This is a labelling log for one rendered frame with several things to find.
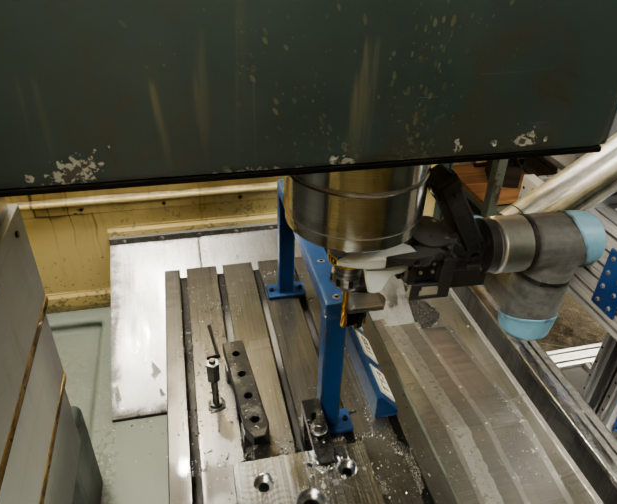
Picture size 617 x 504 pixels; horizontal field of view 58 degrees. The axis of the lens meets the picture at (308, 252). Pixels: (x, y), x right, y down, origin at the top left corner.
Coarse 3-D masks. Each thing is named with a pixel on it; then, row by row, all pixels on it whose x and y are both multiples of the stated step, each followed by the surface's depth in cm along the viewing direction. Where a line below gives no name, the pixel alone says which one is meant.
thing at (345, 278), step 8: (336, 272) 68; (344, 272) 67; (352, 272) 67; (360, 272) 68; (336, 280) 68; (344, 280) 67; (352, 280) 67; (360, 280) 68; (344, 288) 68; (352, 288) 68
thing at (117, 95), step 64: (0, 0) 35; (64, 0) 35; (128, 0) 36; (192, 0) 37; (256, 0) 38; (320, 0) 39; (384, 0) 40; (448, 0) 41; (512, 0) 42; (576, 0) 43; (0, 64) 37; (64, 64) 37; (128, 64) 38; (192, 64) 39; (256, 64) 40; (320, 64) 41; (384, 64) 42; (448, 64) 43; (512, 64) 45; (576, 64) 46; (0, 128) 39; (64, 128) 40; (128, 128) 41; (192, 128) 42; (256, 128) 43; (320, 128) 44; (384, 128) 45; (448, 128) 47; (512, 128) 48; (576, 128) 49; (0, 192) 42
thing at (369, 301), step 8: (352, 296) 96; (360, 296) 96; (368, 296) 96; (376, 296) 96; (352, 304) 94; (360, 304) 94; (368, 304) 94; (376, 304) 94; (384, 304) 94; (352, 312) 92; (360, 312) 93
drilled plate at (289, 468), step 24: (288, 456) 95; (312, 456) 95; (336, 456) 95; (360, 456) 95; (240, 480) 91; (264, 480) 92; (288, 480) 91; (312, 480) 91; (336, 480) 91; (360, 480) 92
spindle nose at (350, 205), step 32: (288, 192) 59; (320, 192) 55; (352, 192) 54; (384, 192) 54; (416, 192) 57; (288, 224) 62; (320, 224) 57; (352, 224) 56; (384, 224) 56; (416, 224) 60
